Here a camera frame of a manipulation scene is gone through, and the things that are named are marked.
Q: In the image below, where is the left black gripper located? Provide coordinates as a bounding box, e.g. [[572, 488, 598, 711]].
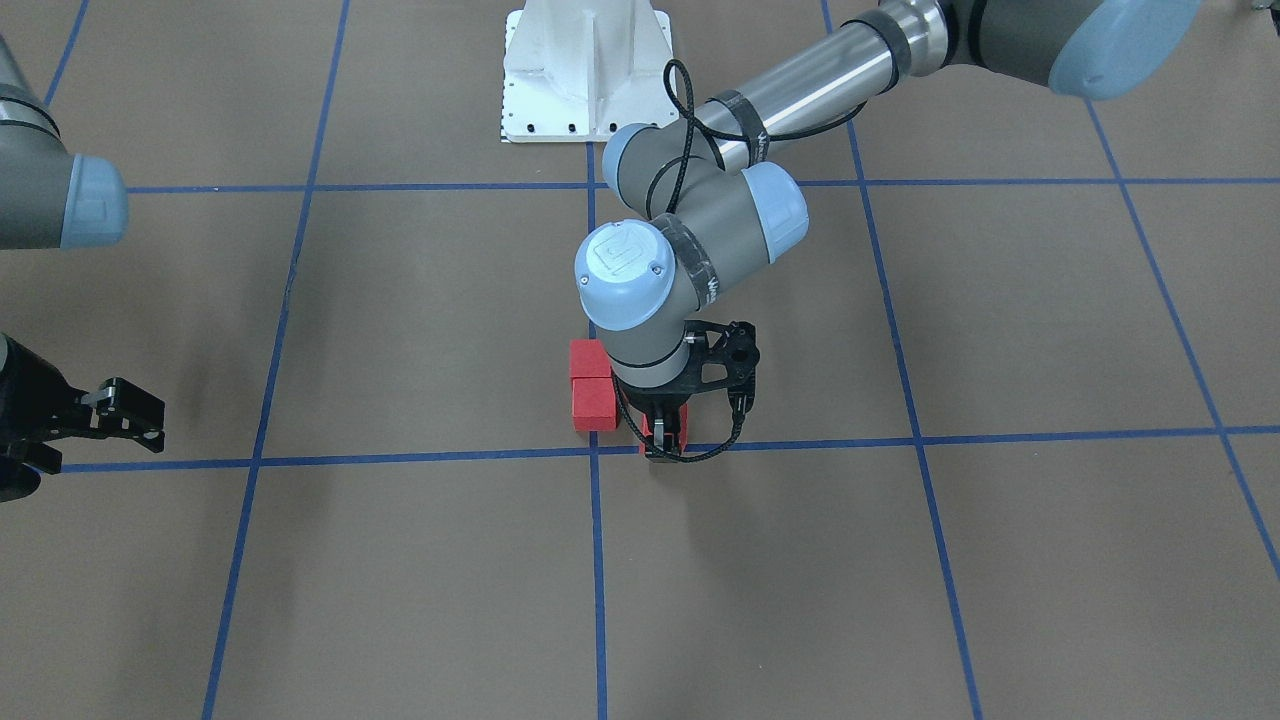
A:
[[620, 320, 762, 462]]

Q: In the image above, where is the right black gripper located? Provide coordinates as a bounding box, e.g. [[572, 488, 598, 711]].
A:
[[1, 334, 90, 502]]

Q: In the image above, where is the red block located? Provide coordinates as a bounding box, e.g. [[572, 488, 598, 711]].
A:
[[643, 404, 689, 460], [570, 340, 613, 382], [571, 377, 621, 433]]

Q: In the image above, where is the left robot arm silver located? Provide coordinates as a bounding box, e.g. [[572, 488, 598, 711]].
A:
[[573, 1, 1201, 464]]

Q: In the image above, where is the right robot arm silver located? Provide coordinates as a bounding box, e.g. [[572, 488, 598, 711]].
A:
[[1, 44, 157, 502]]

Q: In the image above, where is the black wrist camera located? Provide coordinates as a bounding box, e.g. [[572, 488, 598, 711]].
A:
[[79, 377, 166, 454]]

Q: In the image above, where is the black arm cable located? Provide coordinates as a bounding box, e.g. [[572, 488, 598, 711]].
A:
[[645, 58, 870, 217]]

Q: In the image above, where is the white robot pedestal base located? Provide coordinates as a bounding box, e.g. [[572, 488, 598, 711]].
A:
[[500, 1, 676, 143]]

